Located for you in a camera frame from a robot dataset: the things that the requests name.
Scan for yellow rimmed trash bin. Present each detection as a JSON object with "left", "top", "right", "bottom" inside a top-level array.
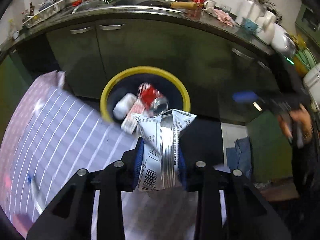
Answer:
[{"left": 100, "top": 66, "right": 191, "bottom": 123}]

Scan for black sleeved right forearm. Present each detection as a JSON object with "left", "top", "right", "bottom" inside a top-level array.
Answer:
[{"left": 292, "top": 137, "right": 319, "bottom": 233}]

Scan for white electric kettle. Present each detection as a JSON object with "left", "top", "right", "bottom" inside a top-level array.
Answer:
[{"left": 254, "top": 10, "right": 276, "bottom": 45}]

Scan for red white paper carton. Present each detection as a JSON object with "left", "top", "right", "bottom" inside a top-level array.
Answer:
[{"left": 121, "top": 98, "right": 146, "bottom": 134}]

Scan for person right hand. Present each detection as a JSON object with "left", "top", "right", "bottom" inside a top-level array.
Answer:
[{"left": 277, "top": 104, "right": 313, "bottom": 148}]

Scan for steel kitchen sink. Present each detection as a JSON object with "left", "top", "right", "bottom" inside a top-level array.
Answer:
[{"left": 71, "top": 0, "right": 186, "bottom": 14}]

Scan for dish drying rack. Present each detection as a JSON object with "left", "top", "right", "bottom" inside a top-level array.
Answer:
[{"left": 23, "top": 0, "right": 66, "bottom": 29}]

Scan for wooden rolling pin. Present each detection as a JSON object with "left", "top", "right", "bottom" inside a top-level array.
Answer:
[{"left": 150, "top": 0, "right": 198, "bottom": 11}]

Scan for red soda can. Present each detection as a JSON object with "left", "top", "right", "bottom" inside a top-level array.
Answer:
[{"left": 138, "top": 82, "right": 169, "bottom": 116}]

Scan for blue checked tablecloth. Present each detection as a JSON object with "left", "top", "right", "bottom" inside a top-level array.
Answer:
[{"left": 0, "top": 70, "right": 228, "bottom": 240}]

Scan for green kitchen cabinets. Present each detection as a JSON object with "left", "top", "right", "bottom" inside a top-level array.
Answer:
[{"left": 1, "top": 13, "right": 278, "bottom": 124}]

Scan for teal mug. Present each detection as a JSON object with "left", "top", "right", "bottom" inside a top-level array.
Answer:
[{"left": 241, "top": 18, "right": 261, "bottom": 35}]

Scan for toothpaste tube blue cap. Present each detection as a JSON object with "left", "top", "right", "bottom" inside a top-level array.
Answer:
[{"left": 27, "top": 174, "right": 46, "bottom": 215}]

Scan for white plastic pill bottle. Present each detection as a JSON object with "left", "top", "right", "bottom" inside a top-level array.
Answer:
[{"left": 113, "top": 93, "right": 137, "bottom": 120}]

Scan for silver white snack wrapper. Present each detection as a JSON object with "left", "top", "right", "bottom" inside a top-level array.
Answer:
[{"left": 133, "top": 109, "right": 196, "bottom": 191}]

